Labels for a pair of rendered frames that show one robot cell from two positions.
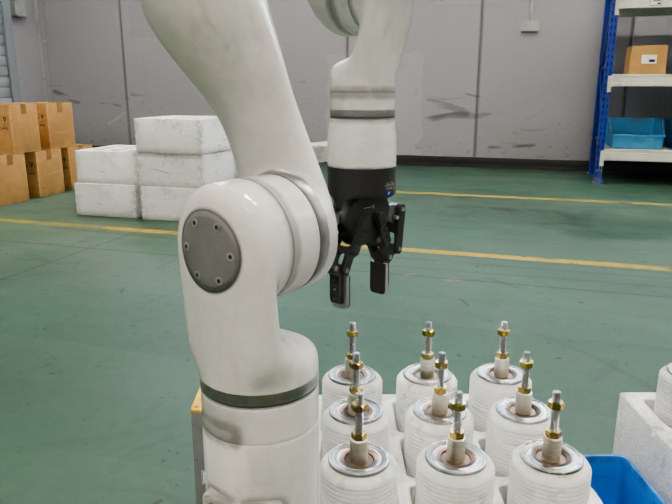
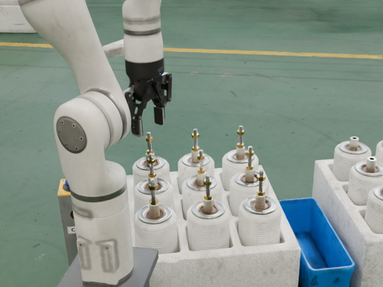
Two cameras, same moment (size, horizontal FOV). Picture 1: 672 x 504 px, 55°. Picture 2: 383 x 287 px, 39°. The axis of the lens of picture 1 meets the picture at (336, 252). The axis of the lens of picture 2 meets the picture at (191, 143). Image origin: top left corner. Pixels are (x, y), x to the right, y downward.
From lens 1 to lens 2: 0.39 m
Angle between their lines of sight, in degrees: 13
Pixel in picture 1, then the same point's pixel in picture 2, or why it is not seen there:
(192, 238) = (61, 128)
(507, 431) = (239, 191)
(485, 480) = (223, 220)
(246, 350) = (92, 177)
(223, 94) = (68, 54)
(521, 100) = not seen: outside the picture
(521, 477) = (243, 217)
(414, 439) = (187, 200)
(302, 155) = (110, 81)
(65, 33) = not seen: outside the picture
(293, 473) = (118, 228)
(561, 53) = not seen: outside the picture
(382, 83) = (151, 15)
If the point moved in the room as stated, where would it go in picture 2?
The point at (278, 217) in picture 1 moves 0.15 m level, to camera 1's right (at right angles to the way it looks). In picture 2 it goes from (101, 118) to (204, 111)
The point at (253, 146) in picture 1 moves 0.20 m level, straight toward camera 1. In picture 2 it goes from (85, 76) to (94, 129)
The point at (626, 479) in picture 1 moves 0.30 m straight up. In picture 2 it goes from (314, 210) to (323, 110)
